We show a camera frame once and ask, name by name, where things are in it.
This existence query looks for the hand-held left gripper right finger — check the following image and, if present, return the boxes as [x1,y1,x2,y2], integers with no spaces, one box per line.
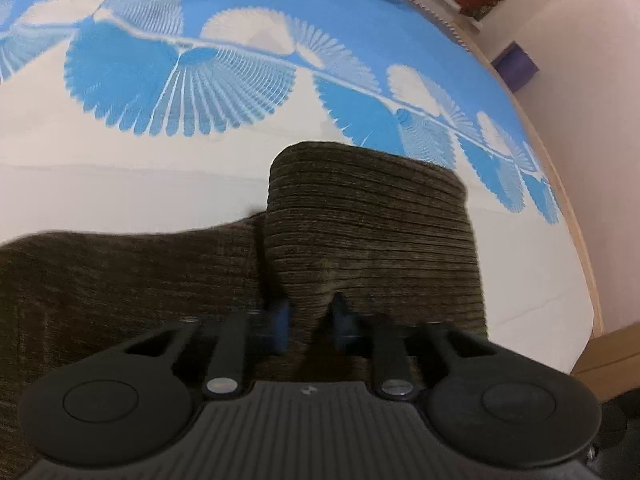
[327,292,493,403]

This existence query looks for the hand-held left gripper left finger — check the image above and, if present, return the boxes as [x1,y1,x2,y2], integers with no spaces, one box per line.
[117,297,293,402]

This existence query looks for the brown corduroy pants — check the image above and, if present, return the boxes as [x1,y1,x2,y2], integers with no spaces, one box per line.
[0,141,490,480]

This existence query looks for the light wooden box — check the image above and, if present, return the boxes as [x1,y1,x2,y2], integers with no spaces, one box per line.
[570,322,640,402]

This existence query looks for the blue white fan-print bedsheet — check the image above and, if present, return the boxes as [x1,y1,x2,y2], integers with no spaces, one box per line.
[0,0,598,376]

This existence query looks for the purple box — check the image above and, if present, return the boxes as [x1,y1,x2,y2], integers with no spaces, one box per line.
[491,42,541,92]

